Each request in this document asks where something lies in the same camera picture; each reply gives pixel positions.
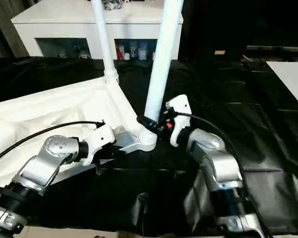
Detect white plastic table leg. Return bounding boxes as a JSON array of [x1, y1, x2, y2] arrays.
[[138, 0, 185, 140], [90, 0, 120, 85]]

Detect white plastic table top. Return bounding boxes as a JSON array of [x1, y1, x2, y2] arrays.
[[0, 73, 159, 199]]

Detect black mat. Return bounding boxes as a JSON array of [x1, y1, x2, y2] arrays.
[[0, 56, 298, 236]]

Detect white side table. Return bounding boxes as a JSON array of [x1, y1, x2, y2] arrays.
[[266, 60, 298, 113]]

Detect white cabinet with glass doors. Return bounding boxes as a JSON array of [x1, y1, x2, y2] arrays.
[[10, 0, 185, 60]]

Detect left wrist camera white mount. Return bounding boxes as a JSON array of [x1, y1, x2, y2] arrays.
[[82, 124, 115, 167]]

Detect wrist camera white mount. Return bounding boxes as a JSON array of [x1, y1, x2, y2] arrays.
[[164, 94, 191, 147], [82, 124, 115, 167]]

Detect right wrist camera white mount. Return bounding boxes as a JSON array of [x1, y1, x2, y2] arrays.
[[164, 94, 191, 147]]

